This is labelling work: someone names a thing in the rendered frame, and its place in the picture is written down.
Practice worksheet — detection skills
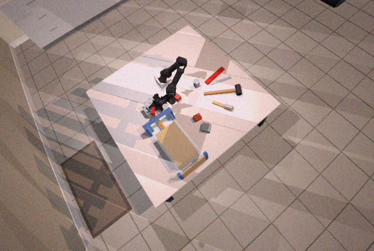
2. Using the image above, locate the orange-red cube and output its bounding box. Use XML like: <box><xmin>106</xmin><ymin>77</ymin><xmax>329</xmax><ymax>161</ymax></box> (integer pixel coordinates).
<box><xmin>175</xmin><ymin>93</ymin><xmax>181</xmax><ymax>102</ymax></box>
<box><xmin>193</xmin><ymin>113</ymin><xmax>202</xmax><ymax>122</ymax></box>

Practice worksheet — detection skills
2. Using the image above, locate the red bar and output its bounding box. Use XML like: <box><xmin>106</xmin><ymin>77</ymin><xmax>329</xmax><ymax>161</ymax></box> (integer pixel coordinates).
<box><xmin>205</xmin><ymin>66</ymin><xmax>225</xmax><ymax>85</ymax></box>

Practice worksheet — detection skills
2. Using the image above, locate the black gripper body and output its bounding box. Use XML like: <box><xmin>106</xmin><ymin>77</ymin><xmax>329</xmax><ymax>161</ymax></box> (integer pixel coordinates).
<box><xmin>152</xmin><ymin>96</ymin><xmax>167</xmax><ymax>111</ymax></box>

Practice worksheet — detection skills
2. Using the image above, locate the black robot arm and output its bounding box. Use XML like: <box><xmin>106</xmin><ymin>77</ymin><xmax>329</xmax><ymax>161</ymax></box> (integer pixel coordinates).
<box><xmin>158</xmin><ymin>56</ymin><xmax>188</xmax><ymax>105</ymax></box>

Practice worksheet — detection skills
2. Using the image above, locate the black rubber mallet with wooden handle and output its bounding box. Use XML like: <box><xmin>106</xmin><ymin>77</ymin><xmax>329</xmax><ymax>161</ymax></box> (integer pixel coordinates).
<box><xmin>204</xmin><ymin>84</ymin><xmax>242</xmax><ymax>96</ymax></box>

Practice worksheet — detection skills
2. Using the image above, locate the grey cylinder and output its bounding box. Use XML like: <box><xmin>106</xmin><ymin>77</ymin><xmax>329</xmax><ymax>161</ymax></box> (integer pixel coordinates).
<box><xmin>193</xmin><ymin>79</ymin><xmax>200</xmax><ymax>88</ymax></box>

